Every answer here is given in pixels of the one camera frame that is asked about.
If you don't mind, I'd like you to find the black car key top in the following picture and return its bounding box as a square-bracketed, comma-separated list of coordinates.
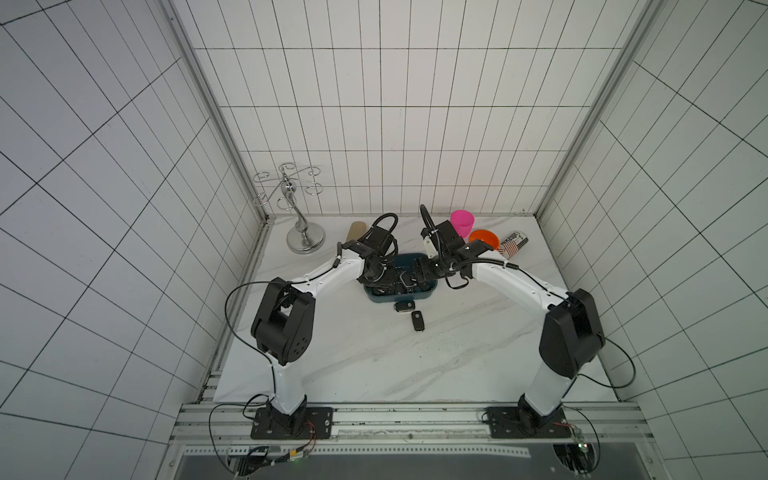
[394, 300, 416, 313]

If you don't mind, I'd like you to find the black car key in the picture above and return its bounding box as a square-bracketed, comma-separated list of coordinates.
[394, 300, 416, 313]
[411, 311, 425, 332]

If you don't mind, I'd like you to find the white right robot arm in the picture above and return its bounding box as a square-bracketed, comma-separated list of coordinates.
[420, 211, 609, 419]

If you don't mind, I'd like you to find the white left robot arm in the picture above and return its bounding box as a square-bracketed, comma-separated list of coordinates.
[250, 227, 397, 416]

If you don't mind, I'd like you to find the teal storage box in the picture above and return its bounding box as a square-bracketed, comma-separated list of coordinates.
[363, 253, 437, 303]

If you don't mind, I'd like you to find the beige glasses case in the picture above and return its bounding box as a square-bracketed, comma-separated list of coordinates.
[345, 221, 368, 242]

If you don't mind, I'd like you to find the pink plastic goblet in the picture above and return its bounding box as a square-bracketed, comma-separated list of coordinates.
[450, 210, 475, 238]

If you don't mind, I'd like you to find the orange plastic bowl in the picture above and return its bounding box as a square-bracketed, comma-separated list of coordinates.
[468, 229, 500, 250]

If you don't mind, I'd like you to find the striped drink can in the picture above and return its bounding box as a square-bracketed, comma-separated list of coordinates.
[497, 231, 529, 260]

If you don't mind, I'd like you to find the silver metal cup stand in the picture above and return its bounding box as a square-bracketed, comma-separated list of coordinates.
[251, 162, 326, 255]

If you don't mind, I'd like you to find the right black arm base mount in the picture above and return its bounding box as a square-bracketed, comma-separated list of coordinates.
[480, 396, 572, 440]

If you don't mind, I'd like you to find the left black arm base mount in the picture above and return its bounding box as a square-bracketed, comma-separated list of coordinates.
[250, 399, 334, 440]

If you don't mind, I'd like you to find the aluminium mounting rail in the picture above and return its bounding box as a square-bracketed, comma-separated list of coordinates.
[170, 402, 653, 457]

